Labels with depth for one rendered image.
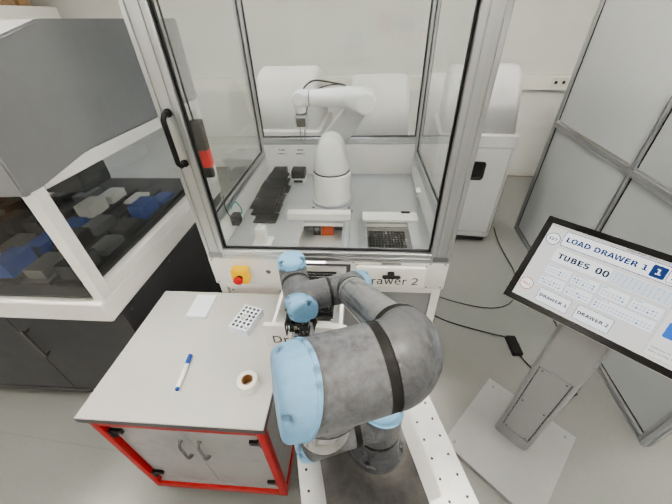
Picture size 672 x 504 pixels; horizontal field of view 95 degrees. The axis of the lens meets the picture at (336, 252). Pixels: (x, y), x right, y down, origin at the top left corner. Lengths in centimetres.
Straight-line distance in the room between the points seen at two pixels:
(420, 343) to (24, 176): 119
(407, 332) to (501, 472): 158
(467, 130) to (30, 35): 133
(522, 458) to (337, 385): 169
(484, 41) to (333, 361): 91
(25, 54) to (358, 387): 130
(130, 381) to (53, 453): 108
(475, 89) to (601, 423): 187
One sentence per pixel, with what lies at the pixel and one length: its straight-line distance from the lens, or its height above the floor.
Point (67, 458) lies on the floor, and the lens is 234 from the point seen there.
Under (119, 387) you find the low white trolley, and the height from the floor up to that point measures 76.
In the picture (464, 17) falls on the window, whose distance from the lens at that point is 105.
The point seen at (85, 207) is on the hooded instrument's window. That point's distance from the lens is 146.
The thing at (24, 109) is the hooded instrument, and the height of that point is 157.
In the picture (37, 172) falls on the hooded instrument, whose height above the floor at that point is 141.
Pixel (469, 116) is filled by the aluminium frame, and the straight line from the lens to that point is 108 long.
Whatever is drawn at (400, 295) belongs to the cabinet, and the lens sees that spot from 145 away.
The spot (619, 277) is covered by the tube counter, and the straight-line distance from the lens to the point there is 125.
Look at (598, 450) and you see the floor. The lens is 225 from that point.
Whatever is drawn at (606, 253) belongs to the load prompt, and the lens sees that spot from 126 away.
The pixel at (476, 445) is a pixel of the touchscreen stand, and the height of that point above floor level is 4.
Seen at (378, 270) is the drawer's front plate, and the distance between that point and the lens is 130.
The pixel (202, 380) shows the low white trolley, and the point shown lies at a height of 76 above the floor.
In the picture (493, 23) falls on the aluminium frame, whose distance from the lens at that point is 106.
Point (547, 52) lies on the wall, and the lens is 456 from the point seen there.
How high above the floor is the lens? 175
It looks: 37 degrees down
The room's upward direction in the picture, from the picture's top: 2 degrees counter-clockwise
